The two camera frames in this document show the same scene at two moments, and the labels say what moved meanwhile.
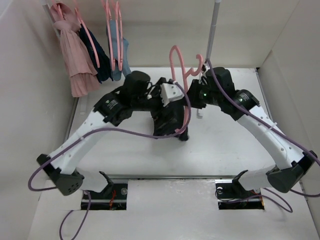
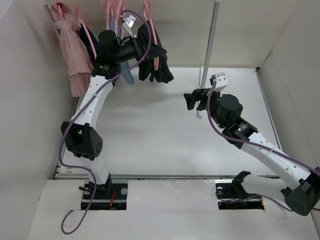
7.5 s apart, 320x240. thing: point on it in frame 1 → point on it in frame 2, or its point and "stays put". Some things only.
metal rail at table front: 175,176 stays put
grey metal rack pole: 213,25 stays put
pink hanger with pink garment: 59,12 stays put
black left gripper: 157,90 → 135,45
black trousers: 169,118 → 152,62
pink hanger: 185,76 → 156,61
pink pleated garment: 82,72 stays put
